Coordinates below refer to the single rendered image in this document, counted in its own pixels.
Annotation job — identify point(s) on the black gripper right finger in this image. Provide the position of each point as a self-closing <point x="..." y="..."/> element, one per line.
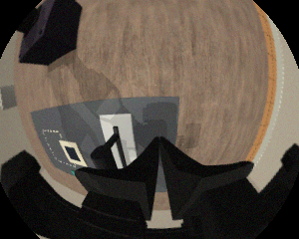
<point x="185" y="178"/>

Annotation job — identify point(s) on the tan tile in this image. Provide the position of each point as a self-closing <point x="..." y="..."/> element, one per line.
<point x="73" y="152"/>

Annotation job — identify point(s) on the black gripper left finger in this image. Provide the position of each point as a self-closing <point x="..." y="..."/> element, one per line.
<point x="135" y="182"/>

